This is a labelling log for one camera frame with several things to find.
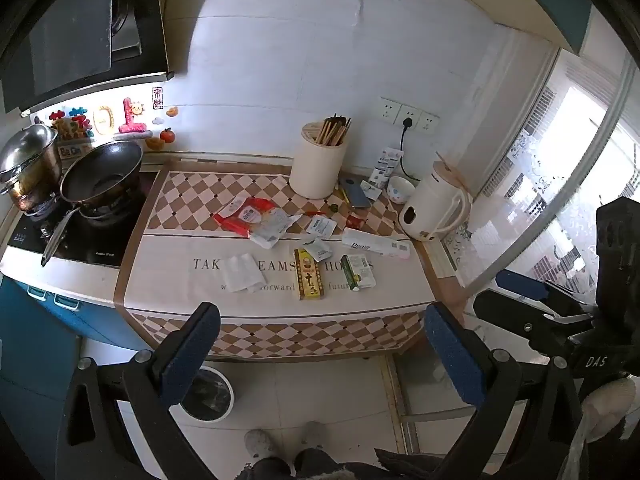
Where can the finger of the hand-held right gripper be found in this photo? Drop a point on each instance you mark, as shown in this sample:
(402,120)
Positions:
(505,310)
(525,285)

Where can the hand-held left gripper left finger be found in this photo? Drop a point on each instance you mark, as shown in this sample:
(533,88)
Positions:
(187,355)

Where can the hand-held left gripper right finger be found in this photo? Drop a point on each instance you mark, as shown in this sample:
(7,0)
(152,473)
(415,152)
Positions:
(455,355)

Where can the white round trash bin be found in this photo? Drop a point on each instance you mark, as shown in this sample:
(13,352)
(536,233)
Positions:
(207,395)

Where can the red snack packet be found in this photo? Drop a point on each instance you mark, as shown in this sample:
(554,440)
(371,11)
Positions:
(240,217)

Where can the small red wrapper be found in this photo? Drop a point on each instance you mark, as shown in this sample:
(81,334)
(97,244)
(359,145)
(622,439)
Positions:
(354,220)

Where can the person's right hand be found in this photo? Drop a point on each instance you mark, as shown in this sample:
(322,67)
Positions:
(607,407)

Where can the checkered table mat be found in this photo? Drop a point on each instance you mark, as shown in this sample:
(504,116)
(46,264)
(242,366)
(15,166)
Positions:
(175,270)

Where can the white tissue paper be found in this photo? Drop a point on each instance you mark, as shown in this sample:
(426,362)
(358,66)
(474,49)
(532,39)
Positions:
(242,272)

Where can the patterned glass sliding door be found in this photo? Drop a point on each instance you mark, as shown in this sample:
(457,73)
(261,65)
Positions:
(550,185)

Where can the white electric kettle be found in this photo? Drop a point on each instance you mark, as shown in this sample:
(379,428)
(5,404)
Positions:
(435,210)

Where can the grey slipper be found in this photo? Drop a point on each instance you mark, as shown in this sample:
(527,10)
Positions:
(260,447)

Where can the green white box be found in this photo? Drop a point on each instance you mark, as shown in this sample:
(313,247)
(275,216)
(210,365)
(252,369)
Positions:
(361,270)

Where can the long white toothpaste box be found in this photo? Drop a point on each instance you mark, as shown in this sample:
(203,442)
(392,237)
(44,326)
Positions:
(375,247)

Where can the yellow red box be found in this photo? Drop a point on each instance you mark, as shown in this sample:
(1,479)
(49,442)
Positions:
(307,275)

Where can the black gas stove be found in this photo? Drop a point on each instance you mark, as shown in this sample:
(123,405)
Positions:
(80,247)

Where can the clear plastic wrapper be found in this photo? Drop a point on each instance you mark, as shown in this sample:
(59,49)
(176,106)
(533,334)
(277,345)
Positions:
(272,227)

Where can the blue kitchen cabinet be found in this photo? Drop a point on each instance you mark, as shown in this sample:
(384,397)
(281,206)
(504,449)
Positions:
(35,330)

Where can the white dotted bowl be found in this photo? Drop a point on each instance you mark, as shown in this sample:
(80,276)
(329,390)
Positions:
(400,191)

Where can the small white sachet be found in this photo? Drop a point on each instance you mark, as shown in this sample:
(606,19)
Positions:
(317,249)
(320,225)

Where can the person's dark clothing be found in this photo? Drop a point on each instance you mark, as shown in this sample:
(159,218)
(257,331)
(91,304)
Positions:
(325,466)

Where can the white printed paper sachet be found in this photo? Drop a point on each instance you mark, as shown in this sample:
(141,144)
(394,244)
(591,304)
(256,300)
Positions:
(371,191)

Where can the white printed carton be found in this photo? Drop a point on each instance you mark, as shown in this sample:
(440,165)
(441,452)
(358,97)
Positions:
(384,166)

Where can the blue smartphone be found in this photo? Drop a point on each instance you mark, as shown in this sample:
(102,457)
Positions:
(356,197)

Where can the black wok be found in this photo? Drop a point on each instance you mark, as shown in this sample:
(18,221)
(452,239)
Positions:
(100,175)

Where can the cream chopstick canister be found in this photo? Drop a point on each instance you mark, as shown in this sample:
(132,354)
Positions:
(315,170)

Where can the bundle of wooden chopsticks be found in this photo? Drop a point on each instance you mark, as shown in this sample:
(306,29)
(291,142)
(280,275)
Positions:
(334,131)

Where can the steel pot with lid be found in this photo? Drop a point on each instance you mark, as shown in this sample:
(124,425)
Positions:
(30,160)

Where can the black range hood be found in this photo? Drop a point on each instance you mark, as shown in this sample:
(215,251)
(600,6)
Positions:
(75,25)

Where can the white wall outlet strip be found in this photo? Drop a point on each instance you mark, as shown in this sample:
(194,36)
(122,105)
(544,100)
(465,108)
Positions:
(390,109)

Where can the colourful wall decorations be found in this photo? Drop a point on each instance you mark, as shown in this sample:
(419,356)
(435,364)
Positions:
(134,117)

